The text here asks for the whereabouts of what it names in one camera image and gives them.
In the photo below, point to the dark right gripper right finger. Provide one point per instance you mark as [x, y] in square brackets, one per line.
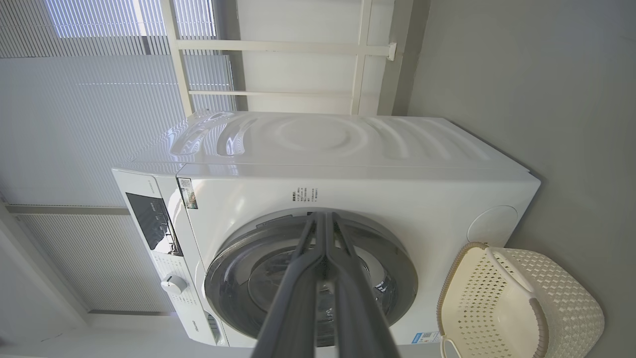
[360, 318]

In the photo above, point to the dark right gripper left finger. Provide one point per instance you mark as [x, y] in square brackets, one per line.
[293, 318]

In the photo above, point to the black round glass washer door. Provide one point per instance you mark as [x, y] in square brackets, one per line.
[228, 278]

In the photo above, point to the silver appliance control knob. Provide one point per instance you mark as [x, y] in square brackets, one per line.
[174, 284]

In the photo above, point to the white front-load washing machine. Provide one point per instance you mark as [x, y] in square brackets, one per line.
[348, 149]

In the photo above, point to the black glossy display panel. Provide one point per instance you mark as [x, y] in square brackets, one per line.
[151, 223]

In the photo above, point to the blue energy label sticker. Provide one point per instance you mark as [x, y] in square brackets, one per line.
[425, 337]

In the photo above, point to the white detergent drawer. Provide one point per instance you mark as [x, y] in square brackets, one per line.
[211, 328]

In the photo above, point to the QR code sticker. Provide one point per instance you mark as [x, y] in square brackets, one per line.
[188, 194]

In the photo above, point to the cream plastic laundry basket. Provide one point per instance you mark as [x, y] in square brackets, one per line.
[561, 308]

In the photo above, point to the white window blinds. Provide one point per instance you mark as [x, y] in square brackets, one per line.
[74, 124]

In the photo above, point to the white metal frame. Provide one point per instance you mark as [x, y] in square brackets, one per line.
[278, 47]

